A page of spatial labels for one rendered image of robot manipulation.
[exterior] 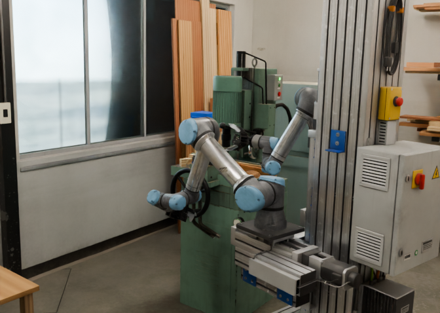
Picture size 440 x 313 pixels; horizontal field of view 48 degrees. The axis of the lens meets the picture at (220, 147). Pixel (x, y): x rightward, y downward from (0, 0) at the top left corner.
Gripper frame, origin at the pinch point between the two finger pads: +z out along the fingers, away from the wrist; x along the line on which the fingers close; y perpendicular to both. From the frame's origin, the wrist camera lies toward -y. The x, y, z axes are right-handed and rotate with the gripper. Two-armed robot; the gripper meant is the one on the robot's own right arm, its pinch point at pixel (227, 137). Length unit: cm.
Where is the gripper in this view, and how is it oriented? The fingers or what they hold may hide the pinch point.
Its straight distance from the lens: 280.4
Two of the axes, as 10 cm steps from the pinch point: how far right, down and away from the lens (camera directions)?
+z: -8.0, -1.4, 5.8
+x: -1.4, 9.9, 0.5
